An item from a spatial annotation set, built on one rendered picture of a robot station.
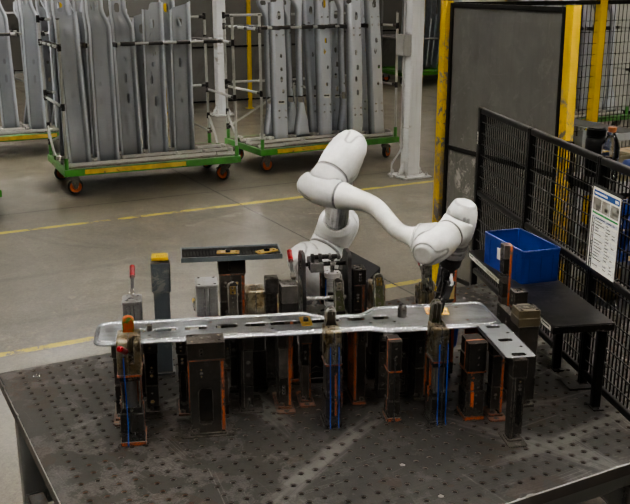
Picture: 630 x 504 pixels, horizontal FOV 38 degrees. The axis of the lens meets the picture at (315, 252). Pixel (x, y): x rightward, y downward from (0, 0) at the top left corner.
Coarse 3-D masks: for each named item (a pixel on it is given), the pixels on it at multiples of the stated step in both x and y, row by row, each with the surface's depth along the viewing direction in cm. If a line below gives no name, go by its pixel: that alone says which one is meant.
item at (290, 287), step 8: (280, 280) 333; (288, 280) 333; (280, 288) 329; (288, 288) 326; (296, 288) 327; (280, 296) 330; (288, 296) 327; (296, 296) 328; (280, 304) 328; (288, 304) 328; (296, 304) 329; (280, 312) 329; (296, 336) 333; (296, 344) 334; (296, 352) 335; (296, 360) 335; (296, 368) 336; (296, 376) 337; (296, 384) 335
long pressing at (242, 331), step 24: (288, 312) 322; (384, 312) 323; (408, 312) 323; (456, 312) 323; (480, 312) 323; (96, 336) 302; (144, 336) 301; (168, 336) 301; (240, 336) 302; (264, 336) 303
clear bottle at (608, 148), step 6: (612, 126) 323; (612, 132) 321; (606, 138) 323; (612, 138) 321; (606, 144) 322; (612, 144) 321; (618, 144) 322; (606, 150) 322; (612, 150) 321; (618, 150) 322; (612, 156) 322; (618, 156) 323
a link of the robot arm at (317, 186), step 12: (324, 168) 327; (336, 168) 327; (300, 180) 330; (312, 180) 326; (324, 180) 325; (336, 180) 324; (300, 192) 332; (312, 192) 326; (324, 192) 323; (324, 204) 325
